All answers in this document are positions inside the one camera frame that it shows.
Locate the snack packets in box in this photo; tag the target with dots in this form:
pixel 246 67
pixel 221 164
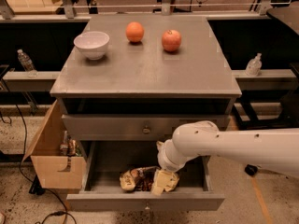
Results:
pixel 69 146

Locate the brown chip bag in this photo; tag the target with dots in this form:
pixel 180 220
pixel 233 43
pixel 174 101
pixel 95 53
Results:
pixel 138 179

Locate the white bowl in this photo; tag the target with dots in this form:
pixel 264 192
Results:
pixel 93 45

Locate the orange fruit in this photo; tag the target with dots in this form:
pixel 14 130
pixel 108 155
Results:
pixel 134 31

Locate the red apple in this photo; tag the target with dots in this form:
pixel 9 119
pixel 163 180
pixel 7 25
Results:
pixel 171 40

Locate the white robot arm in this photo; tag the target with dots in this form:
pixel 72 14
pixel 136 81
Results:
pixel 203 138

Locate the grey drawer cabinet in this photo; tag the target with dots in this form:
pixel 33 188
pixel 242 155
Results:
pixel 142 78

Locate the cardboard box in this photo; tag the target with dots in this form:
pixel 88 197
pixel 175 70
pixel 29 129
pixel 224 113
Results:
pixel 54 171

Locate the open grey lower drawer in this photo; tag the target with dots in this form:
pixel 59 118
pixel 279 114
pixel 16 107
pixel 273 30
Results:
pixel 101 189

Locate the clear water bottle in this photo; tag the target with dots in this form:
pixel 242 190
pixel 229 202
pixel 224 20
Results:
pixel 27 63

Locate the grey upper drawer with knob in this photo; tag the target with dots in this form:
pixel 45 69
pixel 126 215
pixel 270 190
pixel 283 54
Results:
pixel 131 127

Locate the black office chair base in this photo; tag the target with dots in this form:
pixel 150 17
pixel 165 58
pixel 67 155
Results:
pixel 276 122

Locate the hand sanitizer bottle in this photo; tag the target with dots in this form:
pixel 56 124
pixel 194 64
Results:
pixel 254 66

